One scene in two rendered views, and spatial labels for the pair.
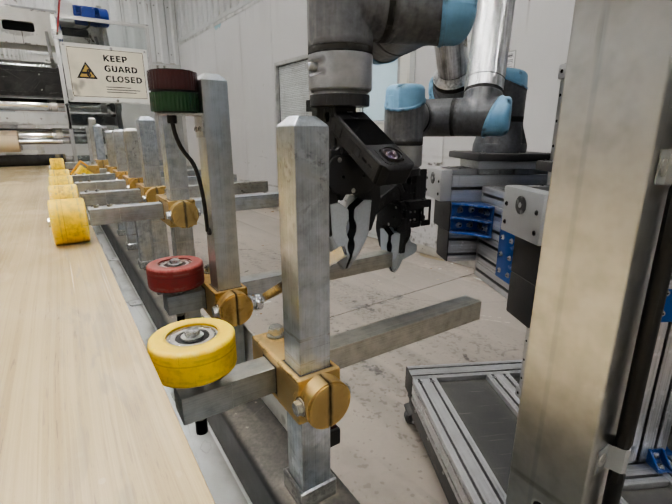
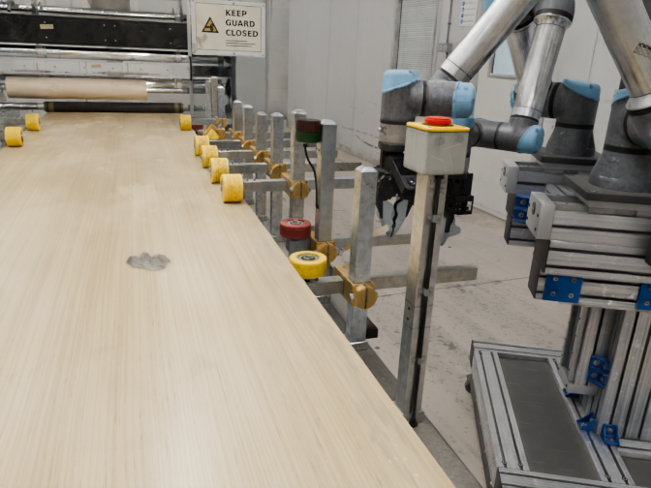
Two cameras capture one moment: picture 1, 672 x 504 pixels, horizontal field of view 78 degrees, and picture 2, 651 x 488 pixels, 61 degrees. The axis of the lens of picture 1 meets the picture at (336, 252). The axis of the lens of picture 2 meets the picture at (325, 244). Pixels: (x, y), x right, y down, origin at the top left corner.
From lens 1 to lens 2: 0.74 m
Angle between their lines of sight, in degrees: 14
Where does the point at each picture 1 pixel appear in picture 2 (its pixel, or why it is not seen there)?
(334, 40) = (391, 120)
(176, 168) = (298, 160)
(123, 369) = (281, 265)
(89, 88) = (210, 42)
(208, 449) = not seen: hidden behind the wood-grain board
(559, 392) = (412, 272)
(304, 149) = (365, 181)
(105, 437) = (281, 282)
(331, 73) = (388, 136)
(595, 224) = (418, 228)
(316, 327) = (364, 261)
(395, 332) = not seen: hidden behind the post
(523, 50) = not seen: outside the picture
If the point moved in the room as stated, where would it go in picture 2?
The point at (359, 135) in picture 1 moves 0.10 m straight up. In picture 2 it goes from (399, 168) to (403, 121)
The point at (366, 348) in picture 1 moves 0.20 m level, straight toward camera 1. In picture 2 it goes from (394, 281) to (371, 318)
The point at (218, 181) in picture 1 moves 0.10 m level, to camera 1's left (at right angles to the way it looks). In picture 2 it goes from (325, 179) to (286, 175)
